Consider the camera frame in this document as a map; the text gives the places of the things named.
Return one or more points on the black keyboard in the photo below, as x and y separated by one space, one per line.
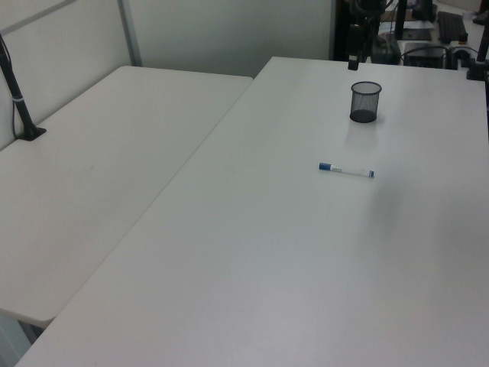
451 26

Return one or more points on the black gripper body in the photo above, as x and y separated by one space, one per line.
355 40

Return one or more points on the grey metal partition post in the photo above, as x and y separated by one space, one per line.
131 34

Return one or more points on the black camera stand with clamp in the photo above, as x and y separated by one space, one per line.
23 111
477 70

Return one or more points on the grey equipment box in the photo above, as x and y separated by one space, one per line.
386 49

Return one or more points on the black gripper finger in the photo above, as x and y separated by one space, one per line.
357 63
351 63

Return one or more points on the black monitor stand post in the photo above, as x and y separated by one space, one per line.
401 19

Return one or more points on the black mesh pen cup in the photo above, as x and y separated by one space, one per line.
365 107

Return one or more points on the white marker with blue cap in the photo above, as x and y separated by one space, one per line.
345 170

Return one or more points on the black box device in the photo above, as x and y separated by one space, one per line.
425 56

